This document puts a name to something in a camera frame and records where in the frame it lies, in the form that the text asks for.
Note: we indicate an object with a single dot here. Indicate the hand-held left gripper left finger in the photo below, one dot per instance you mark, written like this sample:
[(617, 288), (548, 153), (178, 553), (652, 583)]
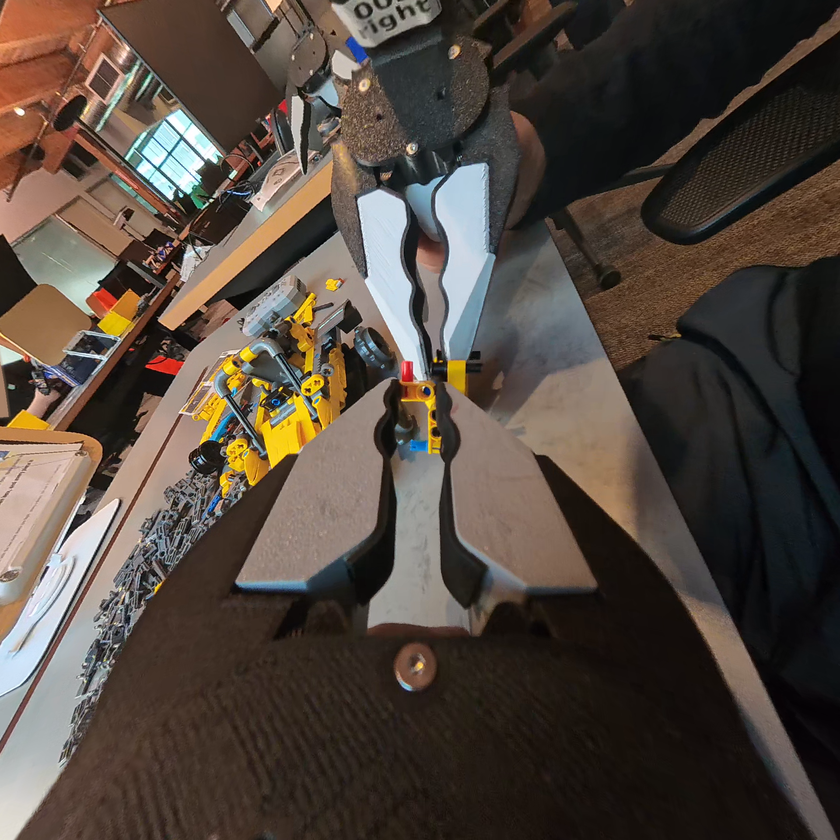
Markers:
[(315, 518)]

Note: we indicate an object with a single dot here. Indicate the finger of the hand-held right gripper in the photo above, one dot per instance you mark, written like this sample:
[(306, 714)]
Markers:
[(469, 249), (387, 249)]

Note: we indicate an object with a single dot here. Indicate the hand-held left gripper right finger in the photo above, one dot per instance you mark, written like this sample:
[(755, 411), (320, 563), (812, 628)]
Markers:
[(512, 518)]

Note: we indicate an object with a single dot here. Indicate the yellow brick subassembly blue pins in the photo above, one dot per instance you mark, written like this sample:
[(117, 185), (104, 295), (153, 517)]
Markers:
[(453, 374)]

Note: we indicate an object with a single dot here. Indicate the person's right forearm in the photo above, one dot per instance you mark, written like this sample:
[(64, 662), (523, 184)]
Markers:
[(656, 79)]

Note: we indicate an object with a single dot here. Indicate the grey desk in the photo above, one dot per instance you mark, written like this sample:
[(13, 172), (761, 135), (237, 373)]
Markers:
[(558, 394)]

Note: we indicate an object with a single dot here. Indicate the person's right hand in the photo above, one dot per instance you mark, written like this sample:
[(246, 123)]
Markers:
[(528, 177)]

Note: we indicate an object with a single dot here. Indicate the yellow toy brick car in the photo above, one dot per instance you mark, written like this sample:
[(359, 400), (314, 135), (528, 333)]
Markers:
[(282, 420)]

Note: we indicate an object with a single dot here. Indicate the yellow beam assembly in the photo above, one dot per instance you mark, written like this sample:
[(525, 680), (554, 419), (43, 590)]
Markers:
[(303, 315)]

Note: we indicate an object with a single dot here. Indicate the loose dark tyre wheel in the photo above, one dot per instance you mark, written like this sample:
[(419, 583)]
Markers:
[(207, 456)]

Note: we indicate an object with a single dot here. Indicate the grey brick battery box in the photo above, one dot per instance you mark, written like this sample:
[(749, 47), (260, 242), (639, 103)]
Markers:
[(272, 305)]

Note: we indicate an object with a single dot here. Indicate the long grey table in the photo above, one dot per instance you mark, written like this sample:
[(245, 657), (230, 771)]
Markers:
[(262, 216)]

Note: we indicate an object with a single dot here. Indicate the white paper sheet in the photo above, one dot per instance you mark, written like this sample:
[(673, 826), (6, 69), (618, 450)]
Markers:
[(279, 177)]

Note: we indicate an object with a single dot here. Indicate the pile of dark small bricks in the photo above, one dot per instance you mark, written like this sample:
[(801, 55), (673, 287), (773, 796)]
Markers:
[(164, 538)]

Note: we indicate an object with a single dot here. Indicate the yellow sticker sheet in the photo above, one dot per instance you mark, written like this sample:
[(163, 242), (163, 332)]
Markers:
[(197, 397)]

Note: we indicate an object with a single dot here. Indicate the red black printed bag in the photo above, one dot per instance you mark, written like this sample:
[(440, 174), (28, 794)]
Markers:
[(163, 364)]

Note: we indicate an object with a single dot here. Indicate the window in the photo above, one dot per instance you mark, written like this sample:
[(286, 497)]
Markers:
[(170, 151)]

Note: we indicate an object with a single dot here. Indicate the person's dark clothed body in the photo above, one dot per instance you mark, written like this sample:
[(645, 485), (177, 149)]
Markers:
[(754, 459)]

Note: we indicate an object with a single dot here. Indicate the wooden board with printed sheet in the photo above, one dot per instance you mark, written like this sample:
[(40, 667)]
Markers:
[(39, 499)]

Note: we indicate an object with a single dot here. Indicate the yellow storage bin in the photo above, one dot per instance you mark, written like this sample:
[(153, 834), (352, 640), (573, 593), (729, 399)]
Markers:
[(26, 420), (118, 315)]

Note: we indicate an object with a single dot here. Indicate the black mesh office chair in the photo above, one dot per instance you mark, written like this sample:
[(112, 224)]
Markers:
[(741, 157)]

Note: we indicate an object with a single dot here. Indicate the red storage bin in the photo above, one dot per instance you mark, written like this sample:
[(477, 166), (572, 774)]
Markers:
[(102, 300)]

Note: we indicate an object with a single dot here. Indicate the plywood panel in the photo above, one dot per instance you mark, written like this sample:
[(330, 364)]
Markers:
[(46, 321)]

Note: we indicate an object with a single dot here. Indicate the black flat panel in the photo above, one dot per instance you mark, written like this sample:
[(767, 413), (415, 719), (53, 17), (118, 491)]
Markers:
[(13, 275)]

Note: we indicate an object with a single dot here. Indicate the silver air duct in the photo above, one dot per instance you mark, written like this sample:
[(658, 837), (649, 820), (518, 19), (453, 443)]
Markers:
[(111, 85)]

